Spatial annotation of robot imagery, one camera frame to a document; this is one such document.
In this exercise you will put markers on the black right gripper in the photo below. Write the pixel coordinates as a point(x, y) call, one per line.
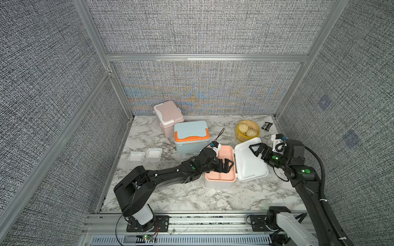
point(268, 151)

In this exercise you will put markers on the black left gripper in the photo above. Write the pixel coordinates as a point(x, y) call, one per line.
point(220, 169)

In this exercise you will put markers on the pink tray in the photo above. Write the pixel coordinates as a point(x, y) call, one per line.
point(225, 173)

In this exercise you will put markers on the blue orange first aid box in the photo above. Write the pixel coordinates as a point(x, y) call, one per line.
point(191, 137)

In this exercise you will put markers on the white gauze packet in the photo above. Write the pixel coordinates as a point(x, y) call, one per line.
point(136, 157)
point(154, 154)

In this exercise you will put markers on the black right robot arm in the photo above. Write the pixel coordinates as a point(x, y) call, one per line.
point(310, 187)

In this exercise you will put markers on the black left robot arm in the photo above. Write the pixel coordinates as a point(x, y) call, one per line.
point(135, 189)

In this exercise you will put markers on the pink first aid box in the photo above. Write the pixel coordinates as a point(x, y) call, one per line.
point(168, 115)

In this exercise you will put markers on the beige bun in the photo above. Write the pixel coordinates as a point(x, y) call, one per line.
point(251, 133)
point(243, 128)

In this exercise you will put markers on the small black wrapper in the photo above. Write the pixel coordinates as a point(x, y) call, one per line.
point(267, 126)

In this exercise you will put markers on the yellow bamboo steamer basket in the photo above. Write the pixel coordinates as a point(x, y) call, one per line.
point(252, 125)

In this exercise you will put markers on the aluminium front rail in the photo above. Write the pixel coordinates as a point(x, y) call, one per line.
point(239, 228)

